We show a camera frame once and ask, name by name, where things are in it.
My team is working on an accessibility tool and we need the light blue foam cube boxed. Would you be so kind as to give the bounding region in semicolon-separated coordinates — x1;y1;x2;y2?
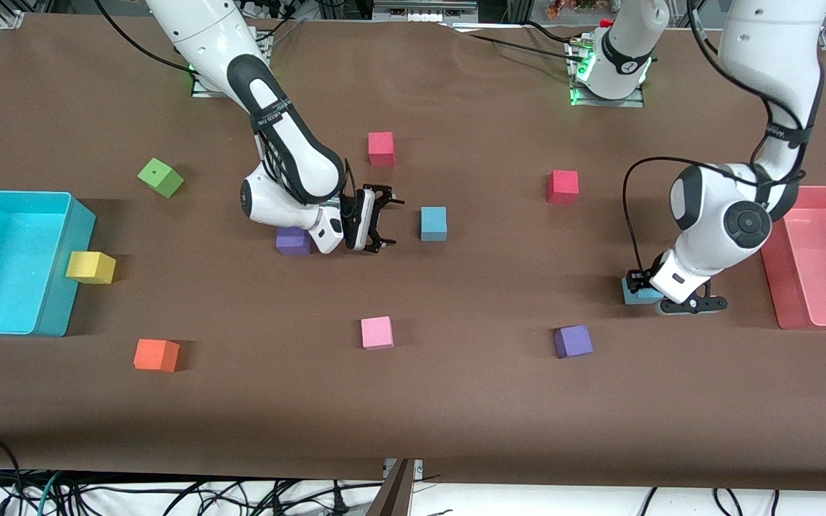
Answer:
420;206;448;242
622;278;665;306

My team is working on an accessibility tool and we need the red foam cube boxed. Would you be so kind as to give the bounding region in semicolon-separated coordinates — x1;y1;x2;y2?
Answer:
546;170;579;205
368;132;395;167

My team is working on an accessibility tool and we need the purple foam cube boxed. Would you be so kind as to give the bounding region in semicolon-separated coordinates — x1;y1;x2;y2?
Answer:
275;226;313;257
554;325;594;359

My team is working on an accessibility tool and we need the pink foam cube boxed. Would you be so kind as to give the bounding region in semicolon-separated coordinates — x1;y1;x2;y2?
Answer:
361;316;394;350

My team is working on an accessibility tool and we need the brown table cover sheet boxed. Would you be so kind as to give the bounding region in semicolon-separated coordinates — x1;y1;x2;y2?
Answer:
0;13;826;495

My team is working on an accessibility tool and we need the pink plastic bin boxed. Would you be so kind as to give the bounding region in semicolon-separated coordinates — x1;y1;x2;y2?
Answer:
761;185;826;330

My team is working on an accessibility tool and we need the silver background device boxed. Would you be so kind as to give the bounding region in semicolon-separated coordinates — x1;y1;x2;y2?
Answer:
372;0;480;24

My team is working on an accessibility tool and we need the green foam cube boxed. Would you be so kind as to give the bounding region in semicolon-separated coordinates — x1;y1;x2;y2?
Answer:
138;158;185;199

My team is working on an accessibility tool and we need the orange foam cube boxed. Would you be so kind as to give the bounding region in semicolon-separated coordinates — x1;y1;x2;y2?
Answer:
133;339;181;373

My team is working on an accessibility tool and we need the yellow foam cube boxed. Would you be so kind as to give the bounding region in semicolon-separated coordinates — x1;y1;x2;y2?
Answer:
66;251;117;285

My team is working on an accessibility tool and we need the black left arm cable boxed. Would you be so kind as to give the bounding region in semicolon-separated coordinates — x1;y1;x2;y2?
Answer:
622;0;812;280

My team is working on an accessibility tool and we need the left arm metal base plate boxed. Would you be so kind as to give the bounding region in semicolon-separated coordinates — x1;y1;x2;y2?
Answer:
569;39;647;108

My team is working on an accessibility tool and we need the black base cable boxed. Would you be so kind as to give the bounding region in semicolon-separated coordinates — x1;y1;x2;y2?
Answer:
268;14;306;40

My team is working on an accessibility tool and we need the long black table cable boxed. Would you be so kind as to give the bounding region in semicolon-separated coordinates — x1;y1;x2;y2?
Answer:
449;25;575;54

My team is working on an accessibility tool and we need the curved black table cable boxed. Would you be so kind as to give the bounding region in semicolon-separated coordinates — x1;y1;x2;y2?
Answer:
524;20;584;40

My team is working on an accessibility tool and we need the dark metal post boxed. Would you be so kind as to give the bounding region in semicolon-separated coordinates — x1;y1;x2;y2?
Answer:
366;459;414;516

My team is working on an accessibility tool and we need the black floor cable tangle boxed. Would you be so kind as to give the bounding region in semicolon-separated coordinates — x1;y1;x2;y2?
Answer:
0;469;385;516

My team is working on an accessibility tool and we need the teal floor cable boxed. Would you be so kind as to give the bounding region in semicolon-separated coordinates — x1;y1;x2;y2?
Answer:
34;472;62;516

